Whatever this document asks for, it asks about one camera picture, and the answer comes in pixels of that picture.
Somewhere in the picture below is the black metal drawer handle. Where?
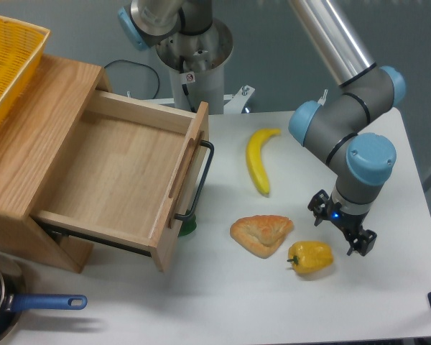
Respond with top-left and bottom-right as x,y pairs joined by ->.
172,139 -> 215,222

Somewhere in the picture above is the green object under drawer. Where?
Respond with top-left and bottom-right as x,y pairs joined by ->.
178,215 -> 197,237

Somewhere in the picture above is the wooden drawer cabinet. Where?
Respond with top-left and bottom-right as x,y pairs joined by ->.
0,55 -> 111,273

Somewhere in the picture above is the black floor cable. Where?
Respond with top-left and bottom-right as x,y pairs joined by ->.
103,59 -> 161,100

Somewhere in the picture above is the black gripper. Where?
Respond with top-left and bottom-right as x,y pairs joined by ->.
307,190 -> 377,256

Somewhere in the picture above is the golden brown pastry bread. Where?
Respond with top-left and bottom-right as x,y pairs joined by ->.
230,215 -> 294,259

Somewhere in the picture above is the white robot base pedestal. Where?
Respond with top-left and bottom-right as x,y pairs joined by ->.
156,19 -> 255,114

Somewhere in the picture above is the yellow plastic basket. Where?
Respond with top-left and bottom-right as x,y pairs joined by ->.
0,15 -> 51,125

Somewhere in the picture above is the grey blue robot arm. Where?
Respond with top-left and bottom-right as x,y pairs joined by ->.
118,1 -> 406,255

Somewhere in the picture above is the open wooden drawer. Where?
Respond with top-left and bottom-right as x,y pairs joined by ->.
32,91 -> 208,271

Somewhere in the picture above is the yellow bell pepper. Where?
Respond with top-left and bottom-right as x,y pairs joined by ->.
287,241 -> 334,275

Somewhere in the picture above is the black pan blue handle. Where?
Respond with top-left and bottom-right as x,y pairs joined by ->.
0,255 -> 88,340

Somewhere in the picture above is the yellow banana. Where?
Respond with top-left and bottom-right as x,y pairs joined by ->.
245,128 -> 281,197

